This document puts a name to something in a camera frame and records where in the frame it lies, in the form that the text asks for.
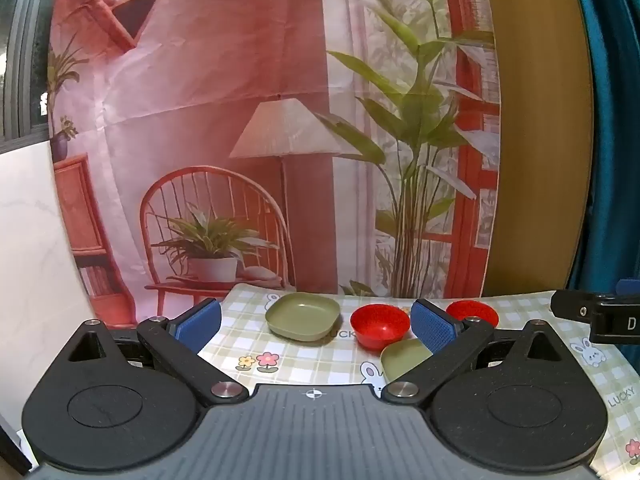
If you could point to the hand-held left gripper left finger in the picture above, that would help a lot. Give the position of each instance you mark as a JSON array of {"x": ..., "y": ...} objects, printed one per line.
[{"x": 200, "y": 325}]

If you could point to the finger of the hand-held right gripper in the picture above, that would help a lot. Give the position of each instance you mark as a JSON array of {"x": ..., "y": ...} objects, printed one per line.
[
  {"x": 572, "y": 306},
  {"x": 629, "y": 287}
]

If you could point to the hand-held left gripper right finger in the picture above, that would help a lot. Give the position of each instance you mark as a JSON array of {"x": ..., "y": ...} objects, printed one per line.
[{"x": 432, "y": 327}]

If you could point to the green square plate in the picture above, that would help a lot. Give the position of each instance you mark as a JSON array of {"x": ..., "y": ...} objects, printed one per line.
[
  {"x": 402, "y": 360},
  {"x": 302, "y": 317}
]

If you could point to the red plastic bowl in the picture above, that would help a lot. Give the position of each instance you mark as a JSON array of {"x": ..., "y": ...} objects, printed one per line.
[
  {"x": 475, "y": 309},
  {"x": 380, "y": 325}
]

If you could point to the checked bunny print tablecloth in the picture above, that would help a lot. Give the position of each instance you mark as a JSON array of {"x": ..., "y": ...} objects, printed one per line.
[{"x": 300, "y": 357}]

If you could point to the brown wooden panel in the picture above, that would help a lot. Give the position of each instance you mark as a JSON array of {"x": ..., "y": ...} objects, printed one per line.
[{"x": 540, "y": 135}]

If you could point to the blue curtain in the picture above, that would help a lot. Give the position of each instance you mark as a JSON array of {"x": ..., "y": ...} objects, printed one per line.
[{"x": 615, "y": 110}]

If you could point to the printed room scene backdrop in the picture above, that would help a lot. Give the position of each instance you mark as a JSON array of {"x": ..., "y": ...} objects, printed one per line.
[{"x": 200, "y": 85}]

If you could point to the dark window frame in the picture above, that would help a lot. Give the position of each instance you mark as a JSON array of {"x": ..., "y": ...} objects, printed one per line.
[{"x": 25, "y": 60}]

